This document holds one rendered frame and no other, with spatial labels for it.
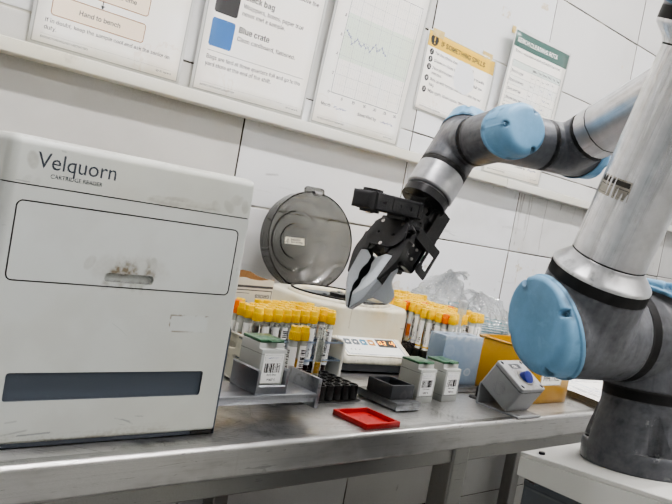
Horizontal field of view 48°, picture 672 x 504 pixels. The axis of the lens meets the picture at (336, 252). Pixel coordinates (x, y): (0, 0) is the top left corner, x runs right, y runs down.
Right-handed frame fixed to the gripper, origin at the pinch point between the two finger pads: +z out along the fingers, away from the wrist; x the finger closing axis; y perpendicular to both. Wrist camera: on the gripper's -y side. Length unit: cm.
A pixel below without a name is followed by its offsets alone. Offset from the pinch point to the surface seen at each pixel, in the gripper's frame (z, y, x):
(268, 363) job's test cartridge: 14.9, -8.0, -2.2
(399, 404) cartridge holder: 7.0, 18.8, -1.5
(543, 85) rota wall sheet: -112, 74, 57
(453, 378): -3.7, 31.6, 1.8
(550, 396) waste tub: -14, 55, -2
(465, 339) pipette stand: -13.0, 36.8, 7.5
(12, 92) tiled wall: -4, -36, 60
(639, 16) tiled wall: -169, 101, 60
